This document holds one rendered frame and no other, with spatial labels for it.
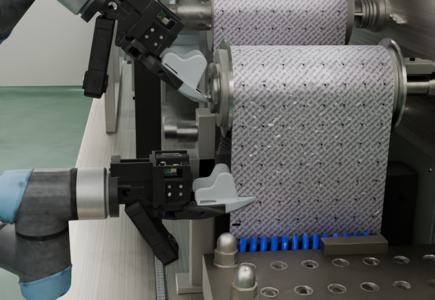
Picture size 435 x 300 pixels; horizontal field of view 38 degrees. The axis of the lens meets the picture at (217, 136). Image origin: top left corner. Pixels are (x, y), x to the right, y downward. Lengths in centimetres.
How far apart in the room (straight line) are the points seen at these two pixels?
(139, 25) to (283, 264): 38
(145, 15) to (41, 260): 37
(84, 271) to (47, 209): 29
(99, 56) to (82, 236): 50
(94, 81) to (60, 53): 566
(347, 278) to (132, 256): 47
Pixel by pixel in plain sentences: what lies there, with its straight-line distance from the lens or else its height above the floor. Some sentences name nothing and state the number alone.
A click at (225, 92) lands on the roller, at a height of 126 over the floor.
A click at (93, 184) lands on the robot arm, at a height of 114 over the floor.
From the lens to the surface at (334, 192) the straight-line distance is 98.
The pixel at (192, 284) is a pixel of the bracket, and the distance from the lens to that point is 109.
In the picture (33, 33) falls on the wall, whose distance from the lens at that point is 656.
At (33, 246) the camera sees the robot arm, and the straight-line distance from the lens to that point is 94.
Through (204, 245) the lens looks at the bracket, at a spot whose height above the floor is 98.
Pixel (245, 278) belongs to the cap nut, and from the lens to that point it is 80.
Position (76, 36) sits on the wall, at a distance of 652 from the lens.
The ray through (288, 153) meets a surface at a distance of 94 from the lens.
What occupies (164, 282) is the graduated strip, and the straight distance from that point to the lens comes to 113.
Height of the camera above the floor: 146
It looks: 17 degrees down
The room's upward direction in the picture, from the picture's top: 1 degrees clockwise
